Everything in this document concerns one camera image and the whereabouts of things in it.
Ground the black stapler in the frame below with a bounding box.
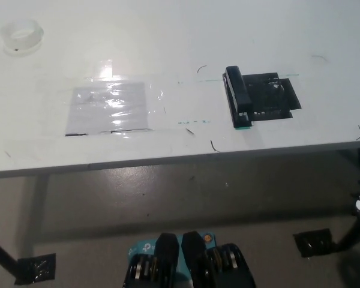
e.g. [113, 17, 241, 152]
[221, 65, 254, 128]

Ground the black tape mark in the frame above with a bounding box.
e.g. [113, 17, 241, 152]
[241, 71, 302, 122]

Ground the black stand leg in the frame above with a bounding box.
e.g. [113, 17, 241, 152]
[0, 233, 22, 272]
[337, 213, 360, 253]

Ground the black floor tape patch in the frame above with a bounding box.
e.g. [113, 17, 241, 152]
[14, 253, 57, 286]
[293, 228, 336, 258]

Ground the grey table leg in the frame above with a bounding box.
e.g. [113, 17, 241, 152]
[26, 175, 50, 253]

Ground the clear plastic film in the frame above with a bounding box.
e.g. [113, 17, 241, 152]
[35, 58, 166, 139]

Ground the clear plastic sheet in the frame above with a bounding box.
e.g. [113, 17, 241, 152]
[65, 81, 150, 136]

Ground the clear tape roll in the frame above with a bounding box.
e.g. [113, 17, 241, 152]
[0, 19, 44, 56]

